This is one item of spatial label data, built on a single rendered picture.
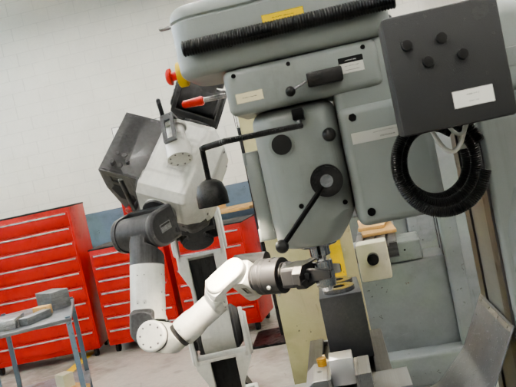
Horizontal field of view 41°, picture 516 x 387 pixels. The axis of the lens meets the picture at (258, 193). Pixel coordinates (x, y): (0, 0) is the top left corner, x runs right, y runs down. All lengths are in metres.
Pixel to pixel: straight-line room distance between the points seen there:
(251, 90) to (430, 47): 0.42
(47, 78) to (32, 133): 0.91
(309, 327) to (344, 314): 1.49
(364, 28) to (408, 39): 0.26
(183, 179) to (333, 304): 0.54
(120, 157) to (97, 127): 9.27
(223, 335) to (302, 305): 1.23
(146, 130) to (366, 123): 0.72
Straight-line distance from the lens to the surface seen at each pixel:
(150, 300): 1.78
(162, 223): 1.82
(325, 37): 1.49
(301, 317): 3.44
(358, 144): 1.49
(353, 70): 1.49
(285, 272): 1.63
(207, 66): 1.51
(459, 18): 1.27
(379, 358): 1.98
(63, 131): 11.39
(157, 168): 1.89
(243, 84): 1.50
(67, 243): 6.71
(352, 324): 1.98
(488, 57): 1.27
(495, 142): 1.48
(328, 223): 1.53
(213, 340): 2.24
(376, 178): 1.49
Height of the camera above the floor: 1.54
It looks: 3 degrees down
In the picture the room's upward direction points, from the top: 12 degrees counter-clockwise
